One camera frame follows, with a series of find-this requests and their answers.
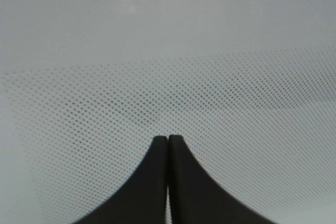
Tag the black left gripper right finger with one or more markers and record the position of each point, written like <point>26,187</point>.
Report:
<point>195,197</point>

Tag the white microwave door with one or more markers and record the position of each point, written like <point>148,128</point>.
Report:
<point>86,84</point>

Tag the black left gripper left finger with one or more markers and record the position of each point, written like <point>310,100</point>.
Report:
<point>142,198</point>

